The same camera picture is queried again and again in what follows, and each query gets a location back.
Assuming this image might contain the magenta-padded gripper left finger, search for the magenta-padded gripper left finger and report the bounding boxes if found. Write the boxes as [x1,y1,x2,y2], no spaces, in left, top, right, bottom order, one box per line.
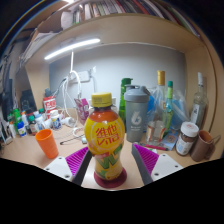
[44,145,94,187]

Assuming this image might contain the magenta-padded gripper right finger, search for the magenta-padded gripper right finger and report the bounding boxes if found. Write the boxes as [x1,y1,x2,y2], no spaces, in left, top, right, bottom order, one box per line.
[131,143,185,186]

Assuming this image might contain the yellow drink bottle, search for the yellow drink bottle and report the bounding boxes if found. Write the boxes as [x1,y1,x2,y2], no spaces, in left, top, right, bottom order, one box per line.
[83,92,127,183]

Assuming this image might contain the pink pen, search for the pink pen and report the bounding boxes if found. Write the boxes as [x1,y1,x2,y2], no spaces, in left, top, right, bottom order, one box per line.
[138,141,168,152]

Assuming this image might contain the red round coaster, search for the red round coaster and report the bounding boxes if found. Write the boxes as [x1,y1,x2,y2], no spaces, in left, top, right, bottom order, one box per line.
[93,166,128,189]

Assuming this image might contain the orange plastic cup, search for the orange plastic cup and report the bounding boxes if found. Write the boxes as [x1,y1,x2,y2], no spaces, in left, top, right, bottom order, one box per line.
[34,128,60,160]

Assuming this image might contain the white-lidded brown jar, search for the white-lidded brown jar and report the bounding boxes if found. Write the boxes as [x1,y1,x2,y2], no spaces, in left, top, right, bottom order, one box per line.
[175,121,200,157]

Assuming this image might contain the grey shaker bottle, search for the grey shaker bottle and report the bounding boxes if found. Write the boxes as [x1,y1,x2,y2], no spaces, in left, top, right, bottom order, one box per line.
[123,84,151,144]

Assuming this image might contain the small white bottle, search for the small white bottle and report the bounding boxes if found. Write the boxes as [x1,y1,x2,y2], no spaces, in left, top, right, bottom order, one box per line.
[49,109,63,130]

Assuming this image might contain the magenta pouch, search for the magenta pouch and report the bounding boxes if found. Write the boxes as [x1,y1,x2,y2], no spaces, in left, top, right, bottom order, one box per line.
[74,97,90,126]

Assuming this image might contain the brown mug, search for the brown mug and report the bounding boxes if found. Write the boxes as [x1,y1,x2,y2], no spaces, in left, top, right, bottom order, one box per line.
[190,129,221,163]

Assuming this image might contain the green-capped brown bottle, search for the green-capped brown bottle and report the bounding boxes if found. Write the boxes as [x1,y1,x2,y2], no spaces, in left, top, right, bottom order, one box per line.
[28,114,39,136]

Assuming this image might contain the green-capped glass bottle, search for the green-capped glass bottle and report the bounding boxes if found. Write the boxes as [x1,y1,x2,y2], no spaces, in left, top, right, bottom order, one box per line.
[163,80,175,134]

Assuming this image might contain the clear blue plastic bag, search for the clear blue plastic bag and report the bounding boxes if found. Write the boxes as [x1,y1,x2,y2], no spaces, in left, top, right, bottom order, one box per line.
[148,87,191,134]

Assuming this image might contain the red and white can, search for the red and white can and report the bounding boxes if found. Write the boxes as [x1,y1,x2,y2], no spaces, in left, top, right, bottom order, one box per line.
[42,95,57,120]

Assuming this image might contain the gold-capped clear glass bottle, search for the gold-capped clear glass bottle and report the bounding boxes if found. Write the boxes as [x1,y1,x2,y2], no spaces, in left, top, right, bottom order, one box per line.
[146,70,167,143]

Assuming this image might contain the white bottle with blue label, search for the white bottle with blue label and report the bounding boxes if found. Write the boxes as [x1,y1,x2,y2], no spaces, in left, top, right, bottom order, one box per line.
[16,120,28,138]

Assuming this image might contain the green plastic bottle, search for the green plastic bottle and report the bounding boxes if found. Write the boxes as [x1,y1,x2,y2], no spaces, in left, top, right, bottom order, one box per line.
[118,77,134,124]

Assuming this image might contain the tall clear glass bottle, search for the tall clear glass bottle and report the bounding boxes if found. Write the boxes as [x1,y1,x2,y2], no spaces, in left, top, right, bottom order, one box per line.
[190,72,208,129]

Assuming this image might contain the white power strip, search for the white power strip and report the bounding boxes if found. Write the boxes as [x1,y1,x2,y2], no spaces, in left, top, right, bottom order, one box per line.
[68,69,92,84]

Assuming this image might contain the hanging dark clothes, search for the hanging dark clothes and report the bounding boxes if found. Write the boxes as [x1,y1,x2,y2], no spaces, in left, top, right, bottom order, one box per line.
[0,54,19,114]

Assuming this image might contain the white light bar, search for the white light bar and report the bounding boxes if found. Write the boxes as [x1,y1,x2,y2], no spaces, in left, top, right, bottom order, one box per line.
[43,37,102,61]

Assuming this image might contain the wooden shelf unit with books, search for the wooden shelf unit with books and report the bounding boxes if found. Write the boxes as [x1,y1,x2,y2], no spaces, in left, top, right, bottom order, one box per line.
[19,0,218,131]

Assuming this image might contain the white cable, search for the white cable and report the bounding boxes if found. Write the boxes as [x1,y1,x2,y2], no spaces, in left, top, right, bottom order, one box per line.
[59,70,88,139]

